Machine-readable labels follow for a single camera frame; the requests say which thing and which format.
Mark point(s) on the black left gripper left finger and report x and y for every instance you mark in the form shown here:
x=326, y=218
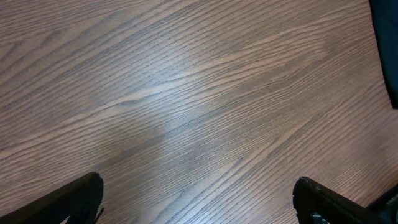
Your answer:
x=76, y=202

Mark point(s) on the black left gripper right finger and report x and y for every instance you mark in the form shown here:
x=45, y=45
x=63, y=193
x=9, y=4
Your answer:
x=315, y=203

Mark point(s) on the black garment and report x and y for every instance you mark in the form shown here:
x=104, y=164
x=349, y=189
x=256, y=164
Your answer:
x=384, y=16

